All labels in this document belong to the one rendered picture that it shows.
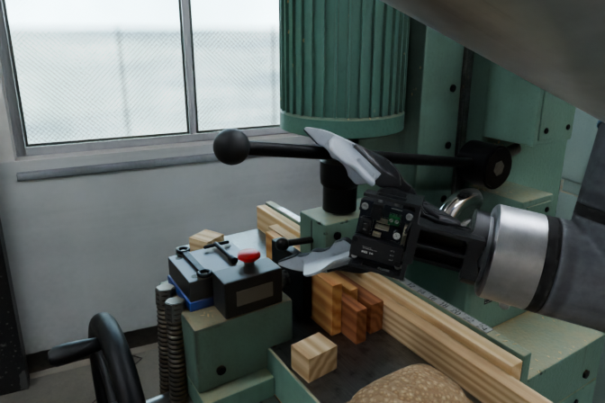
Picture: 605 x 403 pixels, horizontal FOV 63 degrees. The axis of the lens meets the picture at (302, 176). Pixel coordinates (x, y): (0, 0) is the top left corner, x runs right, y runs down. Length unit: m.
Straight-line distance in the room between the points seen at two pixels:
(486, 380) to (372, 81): 0.37
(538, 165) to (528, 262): 0.44
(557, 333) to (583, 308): 0.50
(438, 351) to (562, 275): 0.23
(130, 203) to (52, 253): 0.33
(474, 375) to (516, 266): 0.20
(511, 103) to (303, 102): 0.28
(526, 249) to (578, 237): 0.05
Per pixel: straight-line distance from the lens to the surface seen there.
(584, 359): 0.99
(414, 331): 0.67
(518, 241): 0.46
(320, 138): 0.51
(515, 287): 0.47
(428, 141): 0.73
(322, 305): 0.70
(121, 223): 2.05
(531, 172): 0.88
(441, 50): 0.73
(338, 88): 0.62
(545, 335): 0.97
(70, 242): 2.06
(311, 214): 0.73
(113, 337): 0.64
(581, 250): 0.48
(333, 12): 0.62
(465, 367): 0.63
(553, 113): 0.73
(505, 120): 0.73
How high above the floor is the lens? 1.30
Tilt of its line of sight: 16 degrees down
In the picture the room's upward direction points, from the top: straight up
